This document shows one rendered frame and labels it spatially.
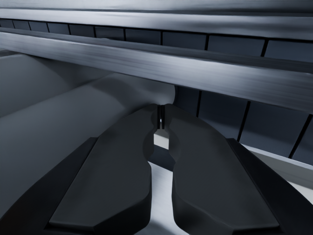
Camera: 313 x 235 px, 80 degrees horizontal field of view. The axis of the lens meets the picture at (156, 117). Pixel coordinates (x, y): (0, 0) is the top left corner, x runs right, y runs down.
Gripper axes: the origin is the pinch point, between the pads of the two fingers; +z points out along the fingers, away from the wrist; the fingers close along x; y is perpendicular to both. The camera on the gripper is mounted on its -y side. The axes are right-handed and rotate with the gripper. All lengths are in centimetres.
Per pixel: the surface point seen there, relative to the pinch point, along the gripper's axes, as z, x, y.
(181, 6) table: 10.8, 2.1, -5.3
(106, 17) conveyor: 9.4, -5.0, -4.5
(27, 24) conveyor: 16.0, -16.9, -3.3
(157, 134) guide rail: 2.4, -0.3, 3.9
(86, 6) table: 17.4, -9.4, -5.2
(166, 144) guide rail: 1.9, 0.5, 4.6
